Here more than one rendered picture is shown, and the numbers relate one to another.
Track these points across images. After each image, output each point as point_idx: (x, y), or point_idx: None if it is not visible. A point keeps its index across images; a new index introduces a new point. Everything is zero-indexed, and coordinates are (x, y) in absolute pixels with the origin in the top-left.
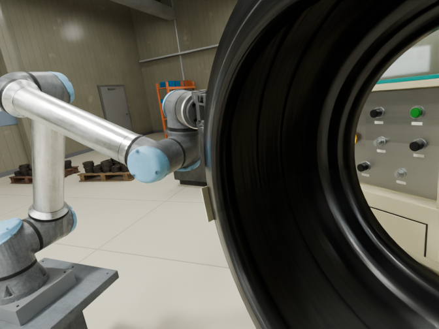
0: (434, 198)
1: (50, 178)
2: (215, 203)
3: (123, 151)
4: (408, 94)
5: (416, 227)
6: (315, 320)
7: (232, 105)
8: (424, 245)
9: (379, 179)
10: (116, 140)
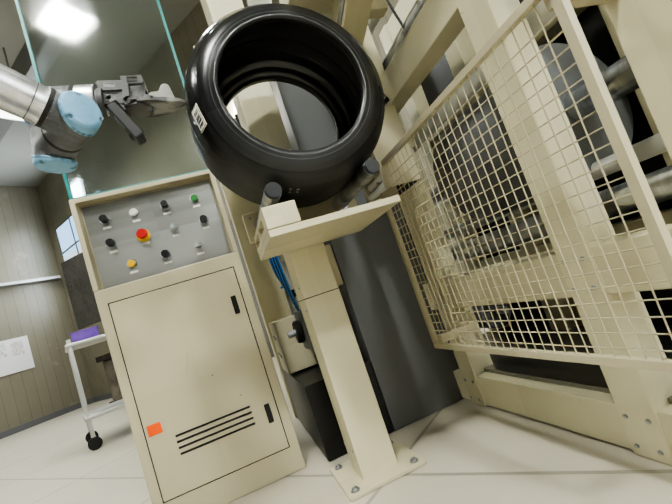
0: (226, 252)
1: None
2: (220, 101)
3: (46, 90)
4: (184, 188)
5: (228, 273)
6: None
7: (223, 54)
8: (238, 283)
9: (183, 260)
10: (29, 78)
